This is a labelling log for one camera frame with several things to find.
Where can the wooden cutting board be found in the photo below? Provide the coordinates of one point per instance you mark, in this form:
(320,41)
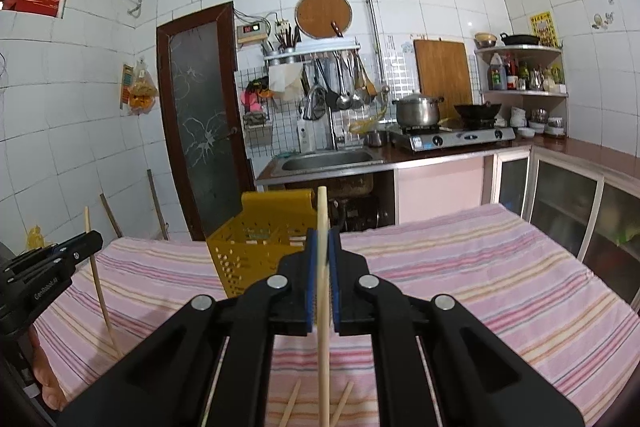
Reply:
(442,72)

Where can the yellow wall poster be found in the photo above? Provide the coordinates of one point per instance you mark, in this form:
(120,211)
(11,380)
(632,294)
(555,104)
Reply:
(542,29)

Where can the round wooden board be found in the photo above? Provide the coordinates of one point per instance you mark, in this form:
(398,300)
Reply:
(320,14)

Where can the steel gas stove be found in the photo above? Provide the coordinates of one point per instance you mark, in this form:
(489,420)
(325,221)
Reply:
(450,139)

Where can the small steel cup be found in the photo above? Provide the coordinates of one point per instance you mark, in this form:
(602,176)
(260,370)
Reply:
(375,139)

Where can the large oil bottle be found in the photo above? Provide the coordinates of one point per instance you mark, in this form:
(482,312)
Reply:
(497,74)

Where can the wooden chopstick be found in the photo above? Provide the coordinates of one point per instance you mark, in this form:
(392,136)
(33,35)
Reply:
(100,297)
(342,402)
(291,402)
(323,217)

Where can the glass door kitchen cabinet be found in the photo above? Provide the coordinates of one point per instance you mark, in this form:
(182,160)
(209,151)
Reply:
(565,197)

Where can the steel faucet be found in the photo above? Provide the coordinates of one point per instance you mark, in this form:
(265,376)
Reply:
(315,99)

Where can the metal wall utensil rack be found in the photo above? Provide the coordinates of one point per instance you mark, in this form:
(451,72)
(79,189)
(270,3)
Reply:
(312,52)

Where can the yellow perforated utensil basket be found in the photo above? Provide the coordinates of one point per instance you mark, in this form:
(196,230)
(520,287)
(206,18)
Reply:
(250,237)

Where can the dark sauce bottle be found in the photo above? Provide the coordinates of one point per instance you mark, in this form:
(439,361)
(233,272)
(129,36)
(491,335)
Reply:
(512,77)

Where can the pink rubber gloves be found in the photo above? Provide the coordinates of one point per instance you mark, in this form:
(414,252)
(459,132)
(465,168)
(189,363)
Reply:
(255,99)

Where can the wall sticker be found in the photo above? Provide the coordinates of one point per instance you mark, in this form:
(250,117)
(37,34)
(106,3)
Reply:
(602,14)

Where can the steel hanging ladle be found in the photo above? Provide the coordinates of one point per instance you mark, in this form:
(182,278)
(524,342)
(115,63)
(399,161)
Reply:
(344,99)

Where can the steel kitchen sink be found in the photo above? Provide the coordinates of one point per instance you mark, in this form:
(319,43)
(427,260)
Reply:
(325,162)

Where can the hanging colourful card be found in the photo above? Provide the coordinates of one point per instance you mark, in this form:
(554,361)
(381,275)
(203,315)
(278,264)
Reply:
(126,84)

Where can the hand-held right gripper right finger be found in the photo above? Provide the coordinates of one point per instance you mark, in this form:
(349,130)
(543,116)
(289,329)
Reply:
(336,292)

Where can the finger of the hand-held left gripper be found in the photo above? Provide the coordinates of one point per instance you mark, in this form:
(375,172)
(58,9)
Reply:
(75,246)

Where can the wooden hanging spatula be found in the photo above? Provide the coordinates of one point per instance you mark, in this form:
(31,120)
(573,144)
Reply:
(369,89)

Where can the pink striped tablecloth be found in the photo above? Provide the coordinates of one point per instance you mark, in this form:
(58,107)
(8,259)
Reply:
(475,287)

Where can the orange plastic bag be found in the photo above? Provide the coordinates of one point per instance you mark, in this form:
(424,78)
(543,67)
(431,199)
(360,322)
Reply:
(142,89)

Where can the long wooden stick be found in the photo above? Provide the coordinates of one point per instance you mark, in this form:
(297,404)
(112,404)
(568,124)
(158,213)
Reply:
(111,217)
(156,207)

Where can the beige controller box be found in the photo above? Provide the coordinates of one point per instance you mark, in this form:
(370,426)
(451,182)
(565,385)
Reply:
(251,33)

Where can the white soap bottle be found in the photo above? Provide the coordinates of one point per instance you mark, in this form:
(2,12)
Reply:
(306,134)

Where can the steel cooking pot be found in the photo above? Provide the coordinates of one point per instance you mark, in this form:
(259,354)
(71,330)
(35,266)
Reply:
(417,112)

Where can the black wok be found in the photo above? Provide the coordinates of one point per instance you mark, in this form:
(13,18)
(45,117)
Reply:
(477,111)

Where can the black pan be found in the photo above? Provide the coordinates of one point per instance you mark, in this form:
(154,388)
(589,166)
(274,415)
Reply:
(520,39)

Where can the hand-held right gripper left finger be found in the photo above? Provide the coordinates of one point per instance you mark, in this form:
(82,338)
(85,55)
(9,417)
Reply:
(311,287)

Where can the person's left forearm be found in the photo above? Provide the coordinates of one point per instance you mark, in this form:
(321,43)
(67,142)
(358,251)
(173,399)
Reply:
(47,372)

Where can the white hanging cloth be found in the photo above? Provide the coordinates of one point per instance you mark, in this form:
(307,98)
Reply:
(285,82)

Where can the brown bowl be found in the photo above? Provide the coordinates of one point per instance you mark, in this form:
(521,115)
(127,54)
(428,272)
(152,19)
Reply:
(485,40)

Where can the steel hanging skimmer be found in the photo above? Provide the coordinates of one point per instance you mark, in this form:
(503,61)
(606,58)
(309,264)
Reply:
(357,92)

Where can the stacked white bowls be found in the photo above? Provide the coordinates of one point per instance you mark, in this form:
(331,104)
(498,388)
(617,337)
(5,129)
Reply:
(537,122)

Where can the yellow mesh bag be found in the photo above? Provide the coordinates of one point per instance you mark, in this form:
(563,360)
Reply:
(365,125)

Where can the white corner shelf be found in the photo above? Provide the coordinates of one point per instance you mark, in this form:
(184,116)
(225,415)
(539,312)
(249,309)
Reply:
(525,93)

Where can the steel cutlery holder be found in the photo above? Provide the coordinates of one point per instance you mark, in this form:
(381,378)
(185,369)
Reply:
(286,39)

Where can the brown frosted glass door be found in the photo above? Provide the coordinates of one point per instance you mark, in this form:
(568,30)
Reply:
(200,117)

